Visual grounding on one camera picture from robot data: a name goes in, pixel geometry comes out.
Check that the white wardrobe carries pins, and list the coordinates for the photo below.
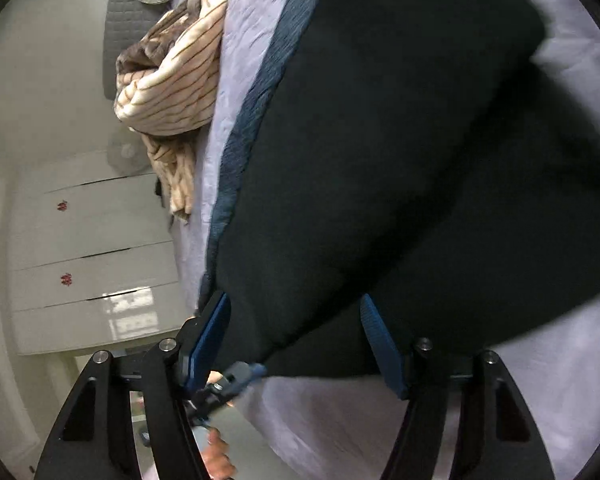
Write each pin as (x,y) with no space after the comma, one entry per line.
(80,230)

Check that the black pants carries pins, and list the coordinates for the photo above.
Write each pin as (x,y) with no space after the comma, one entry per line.
(380,160)

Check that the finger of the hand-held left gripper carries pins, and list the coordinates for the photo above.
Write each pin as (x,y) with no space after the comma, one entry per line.
(241,374)

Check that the person's left hand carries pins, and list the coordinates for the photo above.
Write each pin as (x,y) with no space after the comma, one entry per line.
(219,460)

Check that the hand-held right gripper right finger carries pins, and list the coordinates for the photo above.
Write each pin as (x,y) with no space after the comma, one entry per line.
(380,345)

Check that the lavender embossed bed cover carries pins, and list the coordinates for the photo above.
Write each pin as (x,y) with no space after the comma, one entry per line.
(530,400)

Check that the grey quilted mattress pad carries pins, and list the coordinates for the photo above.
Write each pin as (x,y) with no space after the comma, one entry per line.
(122,25)

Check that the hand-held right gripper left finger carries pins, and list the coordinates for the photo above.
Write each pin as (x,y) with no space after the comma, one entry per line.
(209,342)

